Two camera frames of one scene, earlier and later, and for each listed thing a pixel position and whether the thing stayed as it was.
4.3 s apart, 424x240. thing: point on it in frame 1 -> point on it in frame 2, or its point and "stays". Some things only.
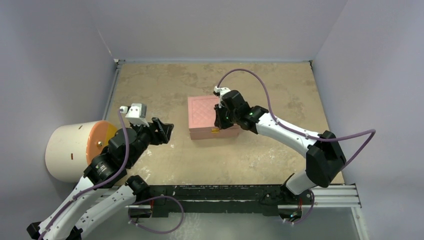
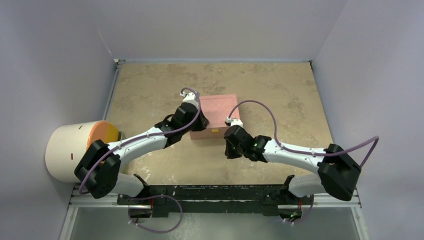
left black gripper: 164,129 -> 202,123
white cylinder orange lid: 70,147 stays
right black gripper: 218,114 -> 230,145
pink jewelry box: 201,118 stays
